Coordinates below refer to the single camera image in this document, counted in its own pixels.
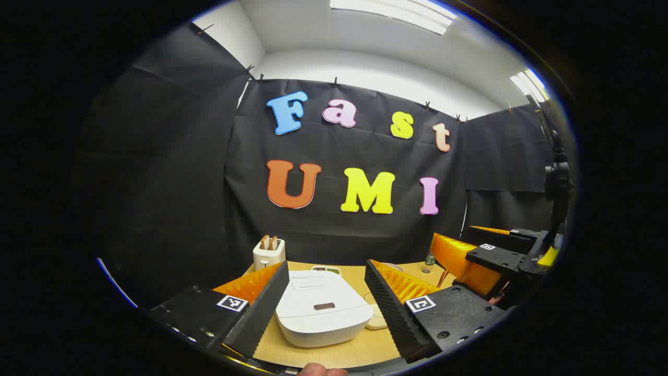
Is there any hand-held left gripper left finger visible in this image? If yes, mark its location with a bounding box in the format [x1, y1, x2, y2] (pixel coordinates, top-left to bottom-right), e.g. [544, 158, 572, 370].
[146, 260, 291, 361]

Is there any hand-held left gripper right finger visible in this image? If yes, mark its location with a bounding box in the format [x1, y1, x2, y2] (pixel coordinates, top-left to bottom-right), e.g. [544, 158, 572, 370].
[364, 258, 507, 365]

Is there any white rice cooker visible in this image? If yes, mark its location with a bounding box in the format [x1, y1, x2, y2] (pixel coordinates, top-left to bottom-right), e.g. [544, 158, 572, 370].
[275, 269, 374, 348]

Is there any white toaster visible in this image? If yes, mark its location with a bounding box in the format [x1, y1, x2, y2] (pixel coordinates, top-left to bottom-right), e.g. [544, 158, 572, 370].
[253, 238, 287, 271]

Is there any ceiling light panel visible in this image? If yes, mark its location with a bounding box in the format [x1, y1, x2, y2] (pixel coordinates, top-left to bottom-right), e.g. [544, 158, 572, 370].
[329, 0, 458, 36]
[510, 68, 550, 103]

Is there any black backdrop cloth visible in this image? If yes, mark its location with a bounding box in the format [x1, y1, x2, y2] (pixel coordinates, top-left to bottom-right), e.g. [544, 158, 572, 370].
[78, 21, 575, 309]

